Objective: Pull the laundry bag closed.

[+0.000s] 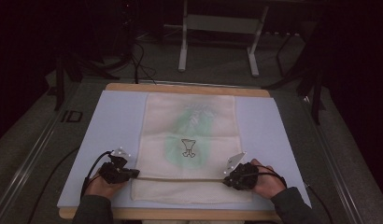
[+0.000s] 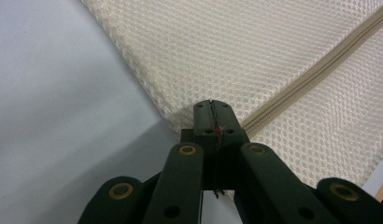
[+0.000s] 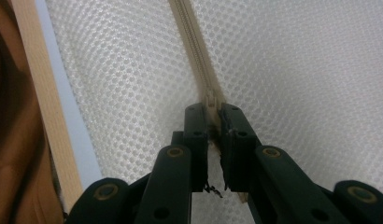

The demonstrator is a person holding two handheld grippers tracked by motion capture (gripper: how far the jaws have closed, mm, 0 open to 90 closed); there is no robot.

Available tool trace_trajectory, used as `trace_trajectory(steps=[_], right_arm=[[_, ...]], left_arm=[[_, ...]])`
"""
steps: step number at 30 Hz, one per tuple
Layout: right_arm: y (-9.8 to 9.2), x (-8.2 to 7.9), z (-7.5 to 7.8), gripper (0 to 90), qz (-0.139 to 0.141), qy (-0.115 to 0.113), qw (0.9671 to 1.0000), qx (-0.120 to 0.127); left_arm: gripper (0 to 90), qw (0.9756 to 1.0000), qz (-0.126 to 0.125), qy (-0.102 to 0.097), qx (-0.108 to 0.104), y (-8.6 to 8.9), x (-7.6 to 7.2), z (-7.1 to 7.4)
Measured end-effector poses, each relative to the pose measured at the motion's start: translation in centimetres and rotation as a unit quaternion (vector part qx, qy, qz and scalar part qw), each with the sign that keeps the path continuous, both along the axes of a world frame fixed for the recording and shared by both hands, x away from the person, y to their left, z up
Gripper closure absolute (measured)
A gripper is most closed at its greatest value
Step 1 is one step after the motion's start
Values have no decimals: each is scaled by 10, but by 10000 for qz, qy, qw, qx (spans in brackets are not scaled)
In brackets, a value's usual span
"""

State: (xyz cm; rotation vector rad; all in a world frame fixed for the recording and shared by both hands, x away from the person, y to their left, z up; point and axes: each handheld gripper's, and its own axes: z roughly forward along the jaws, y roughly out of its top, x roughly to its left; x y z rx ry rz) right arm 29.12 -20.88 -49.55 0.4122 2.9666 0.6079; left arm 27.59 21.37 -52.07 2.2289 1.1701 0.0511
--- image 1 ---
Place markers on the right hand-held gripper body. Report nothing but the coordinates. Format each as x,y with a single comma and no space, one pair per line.
244,179

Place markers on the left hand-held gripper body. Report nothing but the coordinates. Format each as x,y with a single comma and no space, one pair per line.
113,172

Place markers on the cream mesh zipper bag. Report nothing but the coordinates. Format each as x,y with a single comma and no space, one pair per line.
189,193

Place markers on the person's left hand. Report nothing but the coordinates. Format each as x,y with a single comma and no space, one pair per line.
102,188

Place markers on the person's right hand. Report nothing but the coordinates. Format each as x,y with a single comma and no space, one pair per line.
270,183

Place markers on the pale blue table mat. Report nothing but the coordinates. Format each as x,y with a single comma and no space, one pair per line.
118,118

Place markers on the green garment inside bag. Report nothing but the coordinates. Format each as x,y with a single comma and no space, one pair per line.
188,137

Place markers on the wooden table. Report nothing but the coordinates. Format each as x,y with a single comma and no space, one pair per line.
186,88

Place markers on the black stand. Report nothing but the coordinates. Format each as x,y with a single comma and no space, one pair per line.
314,87
65,68

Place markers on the white metal stand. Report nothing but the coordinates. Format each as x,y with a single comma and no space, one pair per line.
224,25

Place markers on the metal floor rail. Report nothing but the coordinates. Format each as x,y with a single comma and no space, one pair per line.
27,161
333,161

